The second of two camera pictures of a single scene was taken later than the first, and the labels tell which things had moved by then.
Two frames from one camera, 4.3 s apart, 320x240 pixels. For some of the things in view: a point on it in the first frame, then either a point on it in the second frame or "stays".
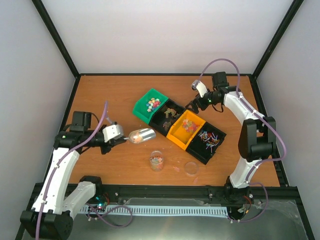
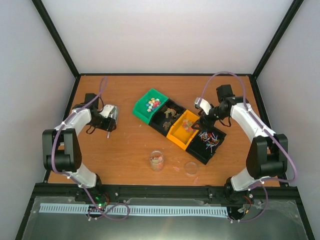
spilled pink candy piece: x=177 y=169 stays
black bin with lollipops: x=206 y=142 stays
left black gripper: x=111 y=144 -> x=109 y=125
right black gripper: x=193 y=103 -> x=203 y=118
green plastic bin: x=148 y=105 stays
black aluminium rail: x=102 y=192 stays
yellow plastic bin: x=185 y=129 stays
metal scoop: x=141 y=135 -> x=114 y=114
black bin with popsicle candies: x=167 y=117 stays
